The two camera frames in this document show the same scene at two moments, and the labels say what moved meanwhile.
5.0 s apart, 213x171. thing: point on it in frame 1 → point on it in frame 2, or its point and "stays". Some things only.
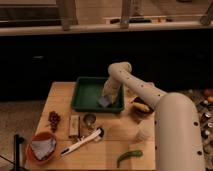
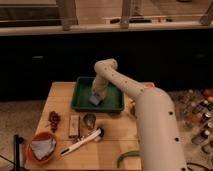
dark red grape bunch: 53,120 stays
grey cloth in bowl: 43,148 stays
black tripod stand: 16,144 stays
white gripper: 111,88 → 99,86
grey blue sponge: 104,101 → 94,100
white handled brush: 97,134 stays
